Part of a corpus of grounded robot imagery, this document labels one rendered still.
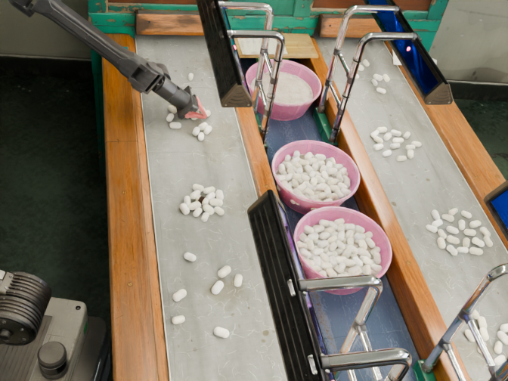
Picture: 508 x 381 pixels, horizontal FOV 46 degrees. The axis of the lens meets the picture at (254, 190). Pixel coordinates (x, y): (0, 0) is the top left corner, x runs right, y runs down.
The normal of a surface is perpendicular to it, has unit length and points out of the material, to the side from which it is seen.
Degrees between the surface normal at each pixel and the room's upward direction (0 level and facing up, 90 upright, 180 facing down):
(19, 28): 90
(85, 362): 0
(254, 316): 0
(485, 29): 90
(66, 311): 1
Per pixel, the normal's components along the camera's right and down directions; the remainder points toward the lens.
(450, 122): 0.14, -0.69
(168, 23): 0.22, 0.40
